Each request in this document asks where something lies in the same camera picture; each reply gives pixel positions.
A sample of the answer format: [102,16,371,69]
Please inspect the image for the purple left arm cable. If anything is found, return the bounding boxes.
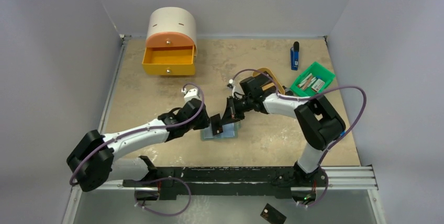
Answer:
[69,83,206,217]

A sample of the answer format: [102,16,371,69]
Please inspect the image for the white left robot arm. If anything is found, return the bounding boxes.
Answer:
[66,98,209,192]

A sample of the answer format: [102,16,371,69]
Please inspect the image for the black card dropped off table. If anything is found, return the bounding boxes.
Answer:
[260,203,287,224]

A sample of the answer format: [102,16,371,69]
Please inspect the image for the blue lighter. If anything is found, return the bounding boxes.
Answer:
[290,41,299,71]

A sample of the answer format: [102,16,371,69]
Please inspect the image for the green card holder wallet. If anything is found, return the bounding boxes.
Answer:
[201,122,241,141]

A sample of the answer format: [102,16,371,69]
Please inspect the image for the tan oval tray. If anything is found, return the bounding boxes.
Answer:
[252,68,285,95]

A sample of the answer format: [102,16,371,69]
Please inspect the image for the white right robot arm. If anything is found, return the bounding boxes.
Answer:
[210,74,346,186]

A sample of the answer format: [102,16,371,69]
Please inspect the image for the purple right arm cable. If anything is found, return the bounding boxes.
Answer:
[230,69,368,207]

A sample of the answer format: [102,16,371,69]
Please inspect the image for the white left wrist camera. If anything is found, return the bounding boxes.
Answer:
[181,88,202,103]

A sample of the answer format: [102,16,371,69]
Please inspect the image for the small box in bin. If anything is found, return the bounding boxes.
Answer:
[310,79,325,93]

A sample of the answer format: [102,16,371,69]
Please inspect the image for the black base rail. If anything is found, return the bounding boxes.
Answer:
[123,156,328,204]

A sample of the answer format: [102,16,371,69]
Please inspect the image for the green plastic bin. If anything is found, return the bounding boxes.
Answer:
[290,62,336,97]

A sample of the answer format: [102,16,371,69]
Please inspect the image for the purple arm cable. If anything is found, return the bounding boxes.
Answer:
[69,83,206,217]
[230,69,368,207]

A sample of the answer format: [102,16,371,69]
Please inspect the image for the yellow open drawer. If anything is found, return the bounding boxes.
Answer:
[142,46,196,76]

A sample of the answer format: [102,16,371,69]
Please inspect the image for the white and orange drawer cabinet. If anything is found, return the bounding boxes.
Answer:
[145,7,197,55]

